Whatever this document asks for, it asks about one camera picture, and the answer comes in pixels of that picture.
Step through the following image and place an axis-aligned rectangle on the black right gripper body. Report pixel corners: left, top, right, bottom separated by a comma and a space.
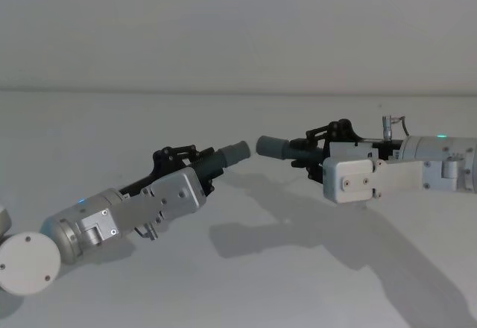
329, 140, 405, 161

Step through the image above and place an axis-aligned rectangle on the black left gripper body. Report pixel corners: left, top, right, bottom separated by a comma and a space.
118, 149, 201, 200

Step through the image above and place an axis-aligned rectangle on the dark cylinder with grey end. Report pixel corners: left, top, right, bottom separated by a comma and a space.
256, 135, 325, 162
193, 139, 251, 186

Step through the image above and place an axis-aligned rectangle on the white table cloth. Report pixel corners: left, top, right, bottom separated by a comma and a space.
0, 88, 477, 328

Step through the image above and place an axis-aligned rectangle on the thin cable with silver plug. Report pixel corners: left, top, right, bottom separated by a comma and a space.
134, 221, 158, 242
380, 115, 411, 143

